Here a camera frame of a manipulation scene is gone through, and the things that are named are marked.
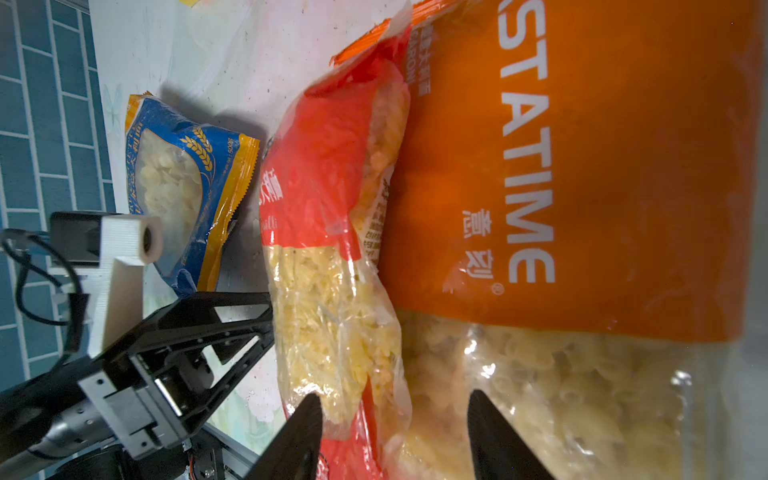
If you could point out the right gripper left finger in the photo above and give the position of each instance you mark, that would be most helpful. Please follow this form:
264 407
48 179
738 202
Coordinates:
294 452

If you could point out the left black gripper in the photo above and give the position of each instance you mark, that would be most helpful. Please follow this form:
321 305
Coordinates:
166 376

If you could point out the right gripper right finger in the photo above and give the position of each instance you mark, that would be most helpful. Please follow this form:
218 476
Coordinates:
498 452

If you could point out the blue orecchiette pasta bag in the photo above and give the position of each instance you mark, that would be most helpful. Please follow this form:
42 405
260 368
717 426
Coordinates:
191 176

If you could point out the red macaroni bag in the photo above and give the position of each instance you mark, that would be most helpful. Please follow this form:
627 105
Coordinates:
324 189

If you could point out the orange Pastatime macaroni bag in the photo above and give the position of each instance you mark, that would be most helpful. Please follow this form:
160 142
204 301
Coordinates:
568 231

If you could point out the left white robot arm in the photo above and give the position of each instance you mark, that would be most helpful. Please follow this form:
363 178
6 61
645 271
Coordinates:
48 419

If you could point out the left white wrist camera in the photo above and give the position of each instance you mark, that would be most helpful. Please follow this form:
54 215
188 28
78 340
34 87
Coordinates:
109 253

